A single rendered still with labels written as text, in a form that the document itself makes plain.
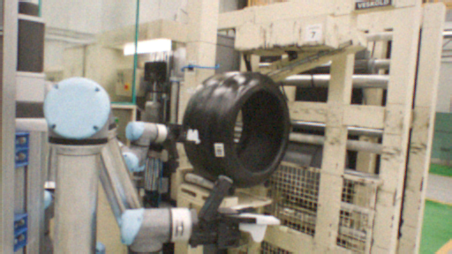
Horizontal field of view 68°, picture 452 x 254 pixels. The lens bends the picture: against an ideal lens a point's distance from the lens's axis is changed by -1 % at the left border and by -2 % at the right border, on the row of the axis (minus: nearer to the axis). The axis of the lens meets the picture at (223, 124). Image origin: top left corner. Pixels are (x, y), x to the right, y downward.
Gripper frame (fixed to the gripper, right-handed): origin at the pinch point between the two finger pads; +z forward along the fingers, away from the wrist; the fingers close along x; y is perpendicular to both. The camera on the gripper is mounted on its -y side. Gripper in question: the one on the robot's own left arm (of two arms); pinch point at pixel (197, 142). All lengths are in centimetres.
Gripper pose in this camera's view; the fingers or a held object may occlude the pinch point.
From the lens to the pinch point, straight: 156.2
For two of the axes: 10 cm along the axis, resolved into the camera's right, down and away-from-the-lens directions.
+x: -7.1, -0.9, 7.0
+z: 6.9, 1.1, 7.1
